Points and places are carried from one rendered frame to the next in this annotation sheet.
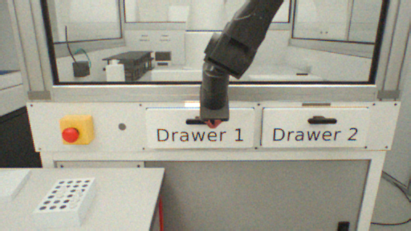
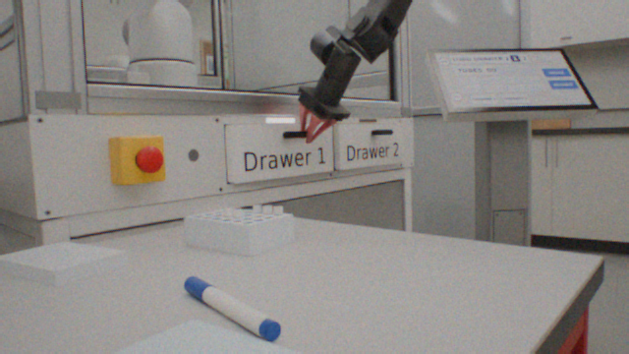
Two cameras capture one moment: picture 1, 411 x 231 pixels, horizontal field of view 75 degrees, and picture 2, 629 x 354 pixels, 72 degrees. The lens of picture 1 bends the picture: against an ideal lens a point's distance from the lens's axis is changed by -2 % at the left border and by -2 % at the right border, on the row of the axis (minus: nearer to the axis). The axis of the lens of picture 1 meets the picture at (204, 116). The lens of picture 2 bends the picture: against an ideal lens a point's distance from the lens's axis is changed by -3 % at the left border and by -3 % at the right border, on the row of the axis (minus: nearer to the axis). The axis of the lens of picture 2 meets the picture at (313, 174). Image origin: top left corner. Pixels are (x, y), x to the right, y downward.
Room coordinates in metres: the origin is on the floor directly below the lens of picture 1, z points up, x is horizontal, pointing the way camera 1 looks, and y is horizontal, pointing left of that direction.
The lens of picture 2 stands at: (0.02, 0.65, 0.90)
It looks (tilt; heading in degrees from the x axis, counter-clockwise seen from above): 5 degrees down; 313
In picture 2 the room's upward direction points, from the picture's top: 2 degrees counter-clockwise
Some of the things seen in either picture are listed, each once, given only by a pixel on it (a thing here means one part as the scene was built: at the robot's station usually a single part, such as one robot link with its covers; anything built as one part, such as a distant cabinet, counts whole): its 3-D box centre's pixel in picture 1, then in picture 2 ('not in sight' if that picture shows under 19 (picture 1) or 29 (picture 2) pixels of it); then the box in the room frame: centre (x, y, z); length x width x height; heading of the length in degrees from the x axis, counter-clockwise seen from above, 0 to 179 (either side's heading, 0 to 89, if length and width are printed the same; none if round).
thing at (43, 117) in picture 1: (209, 91); (179, 151); (1.18, -0.02, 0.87); 1.02 x 0.95 x 0.14; 91
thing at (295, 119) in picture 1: (315, 127); (371, 145); (0.70, -0.30, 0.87); 0.29 x 0.02 x 0.11; 91
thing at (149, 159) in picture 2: (71, 134); (148, 159); (0.65, 0.34, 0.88); 0.04 x 0.03 x 0.04; 91
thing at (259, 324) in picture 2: not in sight; (226, 304); (0.31, 0.45, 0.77); 0.14 x 0.02 x 0.02; 171
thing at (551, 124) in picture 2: not in sight; (543, 112); (1.09, -3.28, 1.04); 0.41 x 0.32 x 0.28; 7
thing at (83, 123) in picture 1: (76, 130); (138, 159); (0.68, 0.34, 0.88); 0.07 x 0.05 x 0.07; 91
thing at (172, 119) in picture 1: (200, 127); (285, 150); (0.70, 0.01, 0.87); 0.29 x 0.02 x 0.11; 91
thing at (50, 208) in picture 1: (67, 200); (238, 229); (0.50, 0.29, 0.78); 0.12 x 0.08 x 0.04; 6
